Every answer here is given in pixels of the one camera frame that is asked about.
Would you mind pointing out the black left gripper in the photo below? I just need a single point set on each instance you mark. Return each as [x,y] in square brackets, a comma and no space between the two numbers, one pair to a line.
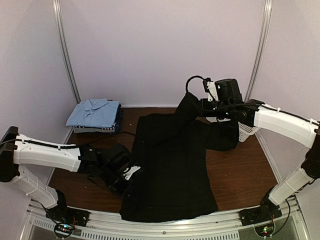
[122,192]

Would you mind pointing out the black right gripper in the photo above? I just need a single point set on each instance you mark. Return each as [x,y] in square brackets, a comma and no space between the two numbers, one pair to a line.
[203,111]

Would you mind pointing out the black long sleeve shirt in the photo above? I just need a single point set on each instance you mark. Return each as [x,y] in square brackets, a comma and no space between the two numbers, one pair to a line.
[170,149]

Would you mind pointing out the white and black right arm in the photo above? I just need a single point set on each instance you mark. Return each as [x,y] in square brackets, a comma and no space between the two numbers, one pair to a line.
[225,101]

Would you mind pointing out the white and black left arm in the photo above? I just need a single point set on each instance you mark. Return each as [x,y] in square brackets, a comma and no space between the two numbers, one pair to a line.
[115,166]

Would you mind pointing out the white plastic mesh basket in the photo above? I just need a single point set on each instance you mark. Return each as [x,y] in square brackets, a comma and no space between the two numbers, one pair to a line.
[244,130]

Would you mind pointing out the grey folded shirt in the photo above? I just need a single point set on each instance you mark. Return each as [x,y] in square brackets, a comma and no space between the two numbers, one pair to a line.
[80,130]

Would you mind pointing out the light blue folded shirt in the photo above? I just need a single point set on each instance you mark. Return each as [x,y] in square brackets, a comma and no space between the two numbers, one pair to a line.
[94,113]

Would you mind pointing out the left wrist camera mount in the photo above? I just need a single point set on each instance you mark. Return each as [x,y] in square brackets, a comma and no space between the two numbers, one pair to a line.
[128,172]

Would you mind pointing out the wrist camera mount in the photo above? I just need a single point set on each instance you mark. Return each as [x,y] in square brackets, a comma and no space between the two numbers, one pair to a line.
[209,87]
[128,172]

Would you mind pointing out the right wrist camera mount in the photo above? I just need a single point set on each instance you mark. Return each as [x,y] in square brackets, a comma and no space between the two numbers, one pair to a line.
[209,87]

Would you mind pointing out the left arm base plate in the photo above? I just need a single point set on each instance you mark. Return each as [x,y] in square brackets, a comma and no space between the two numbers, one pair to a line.
[66,220]

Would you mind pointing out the right aluminium corner post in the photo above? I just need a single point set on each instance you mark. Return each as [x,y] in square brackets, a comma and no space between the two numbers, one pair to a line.
[263,36]

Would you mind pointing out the aluminium corner post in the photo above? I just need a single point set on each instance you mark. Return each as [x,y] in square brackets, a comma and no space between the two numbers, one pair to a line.
[64,50]
[263,36]

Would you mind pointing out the aluminium front rail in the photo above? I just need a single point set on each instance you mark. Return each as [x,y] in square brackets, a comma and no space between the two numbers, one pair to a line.
[223,225]

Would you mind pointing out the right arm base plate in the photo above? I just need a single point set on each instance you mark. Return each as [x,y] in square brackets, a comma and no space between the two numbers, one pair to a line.
[262,218]

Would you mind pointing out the left aluminium corner post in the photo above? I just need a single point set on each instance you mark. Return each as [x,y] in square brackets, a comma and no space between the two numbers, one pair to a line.
[64,50]

